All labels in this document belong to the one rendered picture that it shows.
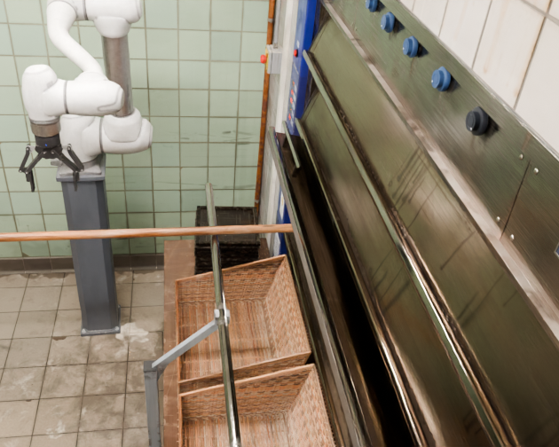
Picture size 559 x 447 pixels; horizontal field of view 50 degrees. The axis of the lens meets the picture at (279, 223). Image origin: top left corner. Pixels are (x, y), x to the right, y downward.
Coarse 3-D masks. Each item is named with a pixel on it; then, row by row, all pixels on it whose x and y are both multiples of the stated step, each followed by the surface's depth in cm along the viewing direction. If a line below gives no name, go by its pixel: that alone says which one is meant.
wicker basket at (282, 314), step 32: (192, 288) 259; (224, 288) 261; (288, 288) 243; (192, 320) 256; (256, 320) 259; (288, 320) 237; (192, 352) 241; (256, 352) 244; (288, 352) 231; (192, 384) 213
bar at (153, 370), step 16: (208, 192) 231; (208, 208) 223; (224, 304) 183; (224, 320) 177; (192, 336) 184; (224, 336) 172; (176, 352) 186; (224, 352) 167; (144, 368) 188; (160, 368) 189; (224, 368) 163; (224, 384) 159; (160, 432) 209
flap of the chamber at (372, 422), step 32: (288, 160) 209; (320, 192) 196; (320, 224) 181; (320, 256) 167; (352, 288) 159; (320, 320) 147; (352, 320) 149; (352, 352) 140; (384, 384) 134; (384, 416) 127
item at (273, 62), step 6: (270, 48) 268; (270, 54) 264; (276, 54) 265; (270, 60) 266; (276, 60) 266; (264, 66) 275; (270, 66) 267; (276, 66) 268; (270, 72) 269; (276, 72) 270
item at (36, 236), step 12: (156, 228) 205; (168, 228) 205; (180, 228) 206; (192, 228) 206; (204, 228) 207; (216, 228) 207; (228, 228) 208; (240, 228) 209; (252, 228) 209; (264, 228) 210; (276, 228) 211; (288, 228) 212; (0, 240) 196; (12, 240) 196; (24, 240) 197; (36, 240) 198
